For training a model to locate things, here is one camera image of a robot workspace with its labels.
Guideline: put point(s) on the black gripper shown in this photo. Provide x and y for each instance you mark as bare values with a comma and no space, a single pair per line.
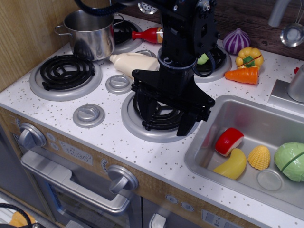
173,84

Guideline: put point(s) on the green toy broccoli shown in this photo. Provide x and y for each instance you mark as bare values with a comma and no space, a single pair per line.
203,59

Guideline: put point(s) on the stainless steel pot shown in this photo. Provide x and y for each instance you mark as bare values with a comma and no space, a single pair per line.
90,37

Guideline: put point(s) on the front right black burner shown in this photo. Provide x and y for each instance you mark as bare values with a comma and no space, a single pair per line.
162,128

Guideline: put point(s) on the black burner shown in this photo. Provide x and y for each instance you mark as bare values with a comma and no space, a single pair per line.
123,36
222,65
162,128
65,78

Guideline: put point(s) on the upper grey stovetop knob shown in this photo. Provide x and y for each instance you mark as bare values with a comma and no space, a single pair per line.
119,84

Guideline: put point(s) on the grey stovetop knob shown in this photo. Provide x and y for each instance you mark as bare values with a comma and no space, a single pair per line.
119,84
88,116

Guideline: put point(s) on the cream toy bottle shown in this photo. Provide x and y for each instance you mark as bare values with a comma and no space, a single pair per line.
128,62

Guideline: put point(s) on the red toy cheese wedge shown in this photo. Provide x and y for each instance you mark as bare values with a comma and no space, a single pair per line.
229,140

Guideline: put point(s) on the back right black burner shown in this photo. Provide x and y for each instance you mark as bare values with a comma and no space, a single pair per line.
222,65

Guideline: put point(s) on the red toy ketchup bottle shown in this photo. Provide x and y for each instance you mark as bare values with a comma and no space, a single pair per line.
152,35

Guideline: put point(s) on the right silver oven dial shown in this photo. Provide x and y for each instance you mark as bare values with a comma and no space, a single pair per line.
121,179

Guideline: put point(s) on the silver oven dial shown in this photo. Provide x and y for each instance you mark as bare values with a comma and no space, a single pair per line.
31,137
121,179

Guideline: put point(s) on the lower grey stovetop knob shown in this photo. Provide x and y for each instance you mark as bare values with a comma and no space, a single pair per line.
88,116

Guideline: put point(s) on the back left black burner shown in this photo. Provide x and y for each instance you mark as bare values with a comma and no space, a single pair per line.
123,36

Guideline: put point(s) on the yellow toy banana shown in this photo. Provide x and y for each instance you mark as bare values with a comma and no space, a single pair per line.
234,166

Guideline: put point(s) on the orange toy carrot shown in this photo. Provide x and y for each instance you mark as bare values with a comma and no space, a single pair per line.
243,75

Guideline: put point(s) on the oven clock display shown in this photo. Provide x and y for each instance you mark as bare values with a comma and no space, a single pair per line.
76,153

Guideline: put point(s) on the purple toy onion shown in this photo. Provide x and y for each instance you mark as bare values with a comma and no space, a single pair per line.
235,41

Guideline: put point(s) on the yellow toy bell pepper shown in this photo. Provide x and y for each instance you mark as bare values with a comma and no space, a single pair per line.
249,57

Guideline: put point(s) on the yellow toy corn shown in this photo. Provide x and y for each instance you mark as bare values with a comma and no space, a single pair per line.
259,158

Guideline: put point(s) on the hanging perforated silver skimmer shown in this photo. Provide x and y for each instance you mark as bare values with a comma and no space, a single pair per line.
147,8

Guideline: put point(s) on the front left black burner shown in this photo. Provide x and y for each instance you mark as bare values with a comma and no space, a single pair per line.
65,78

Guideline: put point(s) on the grey toy faucet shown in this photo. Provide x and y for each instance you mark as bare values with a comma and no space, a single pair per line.
285,94

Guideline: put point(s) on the green toy cabbage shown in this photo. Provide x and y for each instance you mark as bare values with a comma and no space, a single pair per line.
289,158

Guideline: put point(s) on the left silver oven dial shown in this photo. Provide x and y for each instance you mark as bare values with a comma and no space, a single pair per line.
31,137

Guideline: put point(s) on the hanging silver ladle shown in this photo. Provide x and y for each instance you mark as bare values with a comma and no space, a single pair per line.
292,35

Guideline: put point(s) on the orange object bottom left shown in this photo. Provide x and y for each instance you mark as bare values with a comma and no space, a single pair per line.
18,219

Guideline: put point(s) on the white cabinet door handle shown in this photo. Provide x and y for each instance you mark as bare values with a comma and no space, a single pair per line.
157,221

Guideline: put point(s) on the silver oven door handle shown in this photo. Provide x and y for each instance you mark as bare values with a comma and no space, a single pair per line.
61,177

